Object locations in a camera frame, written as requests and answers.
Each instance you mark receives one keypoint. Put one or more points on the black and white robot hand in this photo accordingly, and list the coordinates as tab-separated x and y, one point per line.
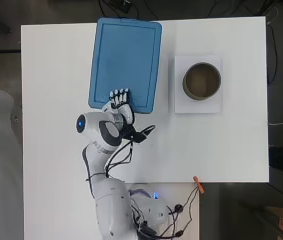
122	108

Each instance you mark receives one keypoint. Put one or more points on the white flat box stand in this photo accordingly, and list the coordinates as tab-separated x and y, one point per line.
181	106

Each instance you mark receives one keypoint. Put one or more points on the white seven-joint robot arm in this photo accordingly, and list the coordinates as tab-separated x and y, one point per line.
97	133

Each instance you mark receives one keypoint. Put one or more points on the orange clamp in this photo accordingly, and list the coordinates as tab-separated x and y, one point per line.
199	185

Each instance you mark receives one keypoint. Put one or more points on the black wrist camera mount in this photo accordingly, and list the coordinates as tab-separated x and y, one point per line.
136	136

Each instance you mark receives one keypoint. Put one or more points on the blue plastic lid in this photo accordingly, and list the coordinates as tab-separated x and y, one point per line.
124	56

